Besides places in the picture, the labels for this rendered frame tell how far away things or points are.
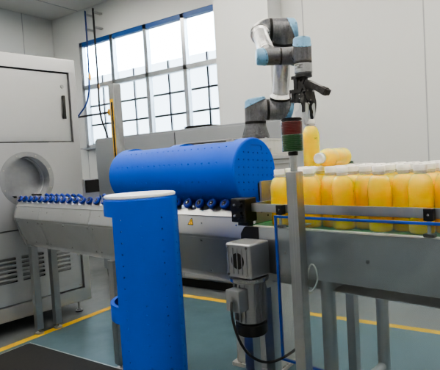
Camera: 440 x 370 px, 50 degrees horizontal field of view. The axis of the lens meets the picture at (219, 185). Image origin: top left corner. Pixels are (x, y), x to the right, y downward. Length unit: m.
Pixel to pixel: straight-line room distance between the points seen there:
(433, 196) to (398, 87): 3.32
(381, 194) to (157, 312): 0.90
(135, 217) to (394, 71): 3.47
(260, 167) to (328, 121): 2.96
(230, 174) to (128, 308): 0.64
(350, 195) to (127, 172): 1.23
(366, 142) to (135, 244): 3.38
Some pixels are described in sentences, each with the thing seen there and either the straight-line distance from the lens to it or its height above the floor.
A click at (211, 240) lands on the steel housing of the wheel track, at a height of 0.81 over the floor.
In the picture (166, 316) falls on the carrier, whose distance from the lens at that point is 1.84.
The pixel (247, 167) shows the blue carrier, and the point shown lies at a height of 1.11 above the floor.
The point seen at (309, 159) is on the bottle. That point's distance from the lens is 1.99.
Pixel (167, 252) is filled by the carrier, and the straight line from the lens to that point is 1.79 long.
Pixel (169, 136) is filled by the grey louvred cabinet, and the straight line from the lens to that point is 4.35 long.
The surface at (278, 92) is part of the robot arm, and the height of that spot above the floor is 1.49.
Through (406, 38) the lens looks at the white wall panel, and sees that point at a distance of 4.79.
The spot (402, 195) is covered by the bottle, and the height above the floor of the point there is 1.01.
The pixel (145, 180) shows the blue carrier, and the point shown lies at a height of 1.07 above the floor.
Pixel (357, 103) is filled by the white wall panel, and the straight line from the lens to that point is 4.83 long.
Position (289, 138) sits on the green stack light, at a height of 1.20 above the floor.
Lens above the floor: 1.15
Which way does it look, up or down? 3 degrees down
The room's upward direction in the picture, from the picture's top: 3 degrees counter-clockwise
